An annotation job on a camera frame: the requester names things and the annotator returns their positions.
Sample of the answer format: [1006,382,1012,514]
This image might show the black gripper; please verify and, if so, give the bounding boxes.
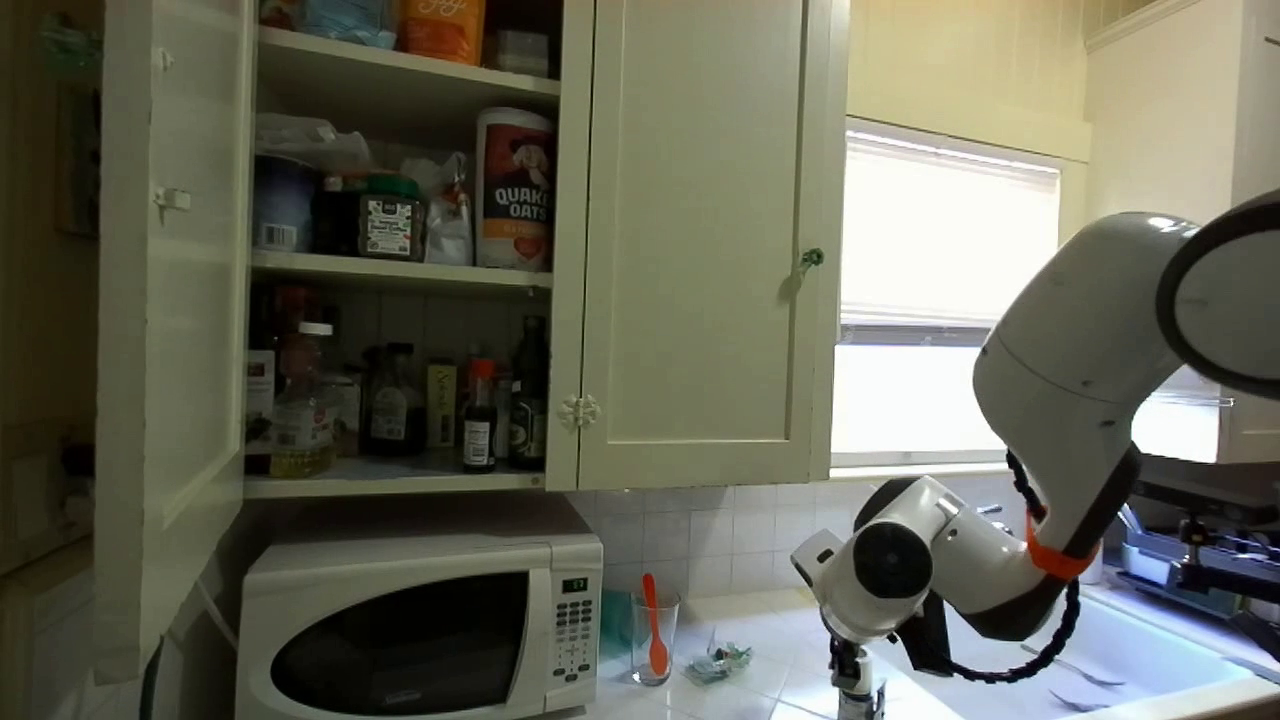
[830,637,885,720]

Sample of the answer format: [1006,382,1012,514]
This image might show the dark sauce bottle red cap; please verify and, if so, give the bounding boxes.
[465,362,499,474]

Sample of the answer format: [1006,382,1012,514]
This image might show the white kitchen sink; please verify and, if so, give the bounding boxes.
[868,597,1275,720]

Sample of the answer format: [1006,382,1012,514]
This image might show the tall dark bottle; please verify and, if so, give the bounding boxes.
[509,317,550,474]

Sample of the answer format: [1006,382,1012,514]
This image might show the orange plastic spoon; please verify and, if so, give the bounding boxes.
[640,574,673,680]

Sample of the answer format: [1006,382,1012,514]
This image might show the closed cabinet door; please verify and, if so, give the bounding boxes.
[580,0,851,488]

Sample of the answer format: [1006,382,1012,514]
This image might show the open cabinet door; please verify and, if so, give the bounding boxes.
[93,0,258,680]

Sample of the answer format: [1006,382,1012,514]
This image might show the clear drinking glass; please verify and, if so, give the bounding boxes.
[629,597,680,689]

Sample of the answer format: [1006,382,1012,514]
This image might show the dark glass jar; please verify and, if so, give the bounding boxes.
[364,345,421,456]

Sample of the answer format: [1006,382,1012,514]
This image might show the green lid spice jar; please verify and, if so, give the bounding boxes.
[361,177,424,261]

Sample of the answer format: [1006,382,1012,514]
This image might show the orange snack bag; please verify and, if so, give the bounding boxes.
[401,0,489,66]

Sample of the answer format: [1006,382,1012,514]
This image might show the Quaker oats canister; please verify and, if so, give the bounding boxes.
[476,107,554,271]

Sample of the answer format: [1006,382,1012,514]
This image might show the white microwave oven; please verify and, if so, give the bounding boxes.
[237,534,606,720]

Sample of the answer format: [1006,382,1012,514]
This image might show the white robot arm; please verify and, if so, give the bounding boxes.
[793,192,1280,720]

